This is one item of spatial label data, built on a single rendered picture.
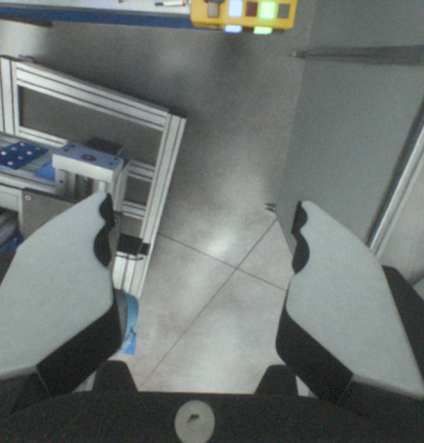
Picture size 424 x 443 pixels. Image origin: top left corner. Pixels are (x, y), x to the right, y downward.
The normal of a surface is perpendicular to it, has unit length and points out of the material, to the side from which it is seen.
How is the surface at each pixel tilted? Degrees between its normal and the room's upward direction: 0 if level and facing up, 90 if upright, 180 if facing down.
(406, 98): 90
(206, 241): 0
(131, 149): 0
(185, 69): 0
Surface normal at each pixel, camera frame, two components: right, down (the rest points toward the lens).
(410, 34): -1.00, -0.04
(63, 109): 0.00, 0.52
